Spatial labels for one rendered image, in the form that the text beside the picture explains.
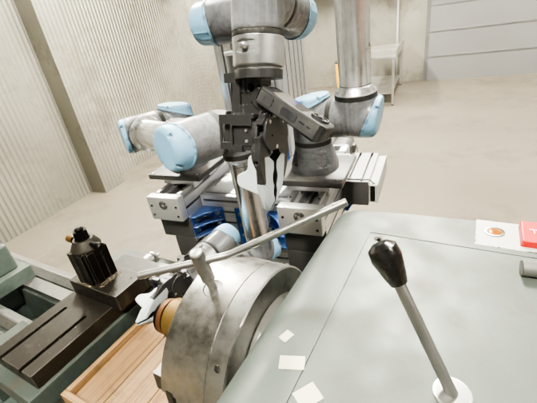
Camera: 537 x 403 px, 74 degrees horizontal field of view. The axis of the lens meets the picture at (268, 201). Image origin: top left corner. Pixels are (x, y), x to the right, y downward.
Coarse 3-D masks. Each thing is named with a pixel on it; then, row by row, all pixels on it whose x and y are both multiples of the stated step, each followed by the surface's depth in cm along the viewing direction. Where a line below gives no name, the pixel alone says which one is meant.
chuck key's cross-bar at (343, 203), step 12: (336, 204) 50; (312, 216) 51; (324, 216) 51; (288, 228) 51; (252, 240) 53; (264, 240) 52; (228, 252) 54; (240, 252) 53; (180, 264) 54; (192, 264) 54; (144, 276) 54
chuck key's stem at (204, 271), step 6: (192, 252) 53; (198, 252) 53; (192, 258) 52; (198, 258) 52; (204, 258) 53; (198, 264) 53; (204, 264) 54; (198, 270) 54; (204, 270) 54; (210, 270) 55; (204, 276) 55; (210, 276) 55; (204, 282) 56; (210, 282) 56; (210, 288) 57; (216, 288) 58
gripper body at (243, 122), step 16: (224, 80) 53; (240, 80) 52; (256, 80) 51; (240, 96) 53; (256, 96) 51; (240, 112) 53; (256, 112) 52; (240, 128) 52; (256, 128) 50; (272, 128) 51; (224, 144) 54; (240, 144) 53; (272, 144) 52
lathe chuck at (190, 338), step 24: (216, 264) 64; (240, 264) 63; (264, 264) 63; (192, 288) 59; (192, 312) 56; (216, 312) 55; (168, 336) 56; (192, 336) 54; (216, 336) 53; (168, 360) 55; (192, 360) 53; (168, 384) 55; (192, 384) 53
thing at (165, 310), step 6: (168, 300) 75; (174, 300) 74; (180, 300) 74; (162, 306) 74; (168, 306) 73; (174, 306) 72; (156, 312) 74; (162, 312) 73; (168, 312) 72; (174, 312) 71; (156, 318) 73; (162, 318) 72; (168, 318) 71; (156, 324) 73; (162, 324) 71; (168, 324) 71; (156, 330) 74; (162, 330) 72; (168, 330) 71
